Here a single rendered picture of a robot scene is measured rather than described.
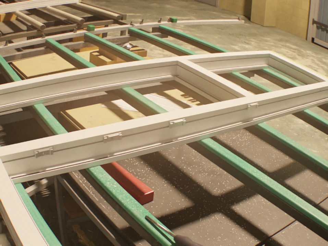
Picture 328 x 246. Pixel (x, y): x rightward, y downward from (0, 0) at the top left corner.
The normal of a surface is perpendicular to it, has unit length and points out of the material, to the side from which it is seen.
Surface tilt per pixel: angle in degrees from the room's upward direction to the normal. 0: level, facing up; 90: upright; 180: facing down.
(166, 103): 0
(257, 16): 90
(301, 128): 0
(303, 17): 90
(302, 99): 90
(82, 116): 0
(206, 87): 90
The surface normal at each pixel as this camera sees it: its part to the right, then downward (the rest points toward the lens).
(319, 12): -0.82, 0.19
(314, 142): 0.08, -0.90
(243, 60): 0.55, 0.40
